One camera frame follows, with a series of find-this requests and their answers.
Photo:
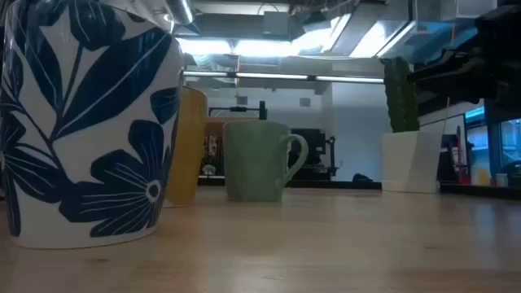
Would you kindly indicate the white planter pot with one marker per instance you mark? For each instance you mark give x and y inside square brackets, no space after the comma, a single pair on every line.
[409,163]

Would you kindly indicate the small white cup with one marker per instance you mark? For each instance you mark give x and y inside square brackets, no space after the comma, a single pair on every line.
[501,180]

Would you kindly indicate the green ceramic mug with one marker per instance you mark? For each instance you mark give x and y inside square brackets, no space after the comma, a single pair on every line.
[254,163]

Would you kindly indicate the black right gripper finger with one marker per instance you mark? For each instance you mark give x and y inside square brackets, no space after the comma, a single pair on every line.
[452,90]
[447,65]

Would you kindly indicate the small black lump object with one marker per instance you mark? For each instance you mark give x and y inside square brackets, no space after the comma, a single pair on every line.
[362,177]

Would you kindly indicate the white mug blue floral print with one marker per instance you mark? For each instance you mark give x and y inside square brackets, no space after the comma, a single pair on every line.
[81,134]

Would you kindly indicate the yellow container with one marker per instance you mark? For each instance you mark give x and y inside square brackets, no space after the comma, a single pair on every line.
[482,177]

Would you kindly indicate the black coffee machine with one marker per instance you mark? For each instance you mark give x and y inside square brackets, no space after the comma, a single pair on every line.
[313,154]

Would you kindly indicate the red stand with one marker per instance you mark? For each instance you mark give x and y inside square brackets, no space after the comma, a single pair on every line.
[462,158]

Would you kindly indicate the long ceiling light strip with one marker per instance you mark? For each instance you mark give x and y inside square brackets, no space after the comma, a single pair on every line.
[281,76]

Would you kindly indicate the silver ventilation duct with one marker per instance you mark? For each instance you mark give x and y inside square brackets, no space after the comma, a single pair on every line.
[179,10]

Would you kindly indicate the green cactus plant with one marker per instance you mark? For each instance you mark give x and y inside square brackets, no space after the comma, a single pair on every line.
[401,97]

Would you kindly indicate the yellow ceramic mug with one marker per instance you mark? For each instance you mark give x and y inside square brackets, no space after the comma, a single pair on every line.
[188,150]

